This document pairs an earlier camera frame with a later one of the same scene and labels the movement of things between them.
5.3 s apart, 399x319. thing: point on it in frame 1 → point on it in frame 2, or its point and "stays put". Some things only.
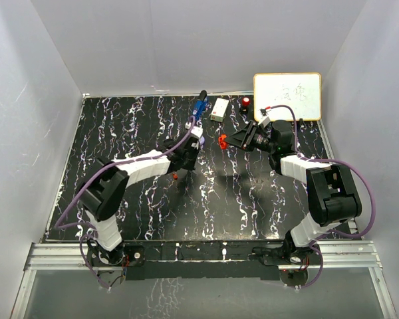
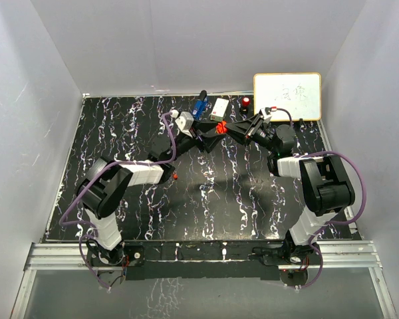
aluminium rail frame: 332,254 stays put
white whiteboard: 300,91 stays put
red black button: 245,104 stays put
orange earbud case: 223,144 → 221,127
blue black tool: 201,105 stays put
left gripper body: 189,159 → 185,143
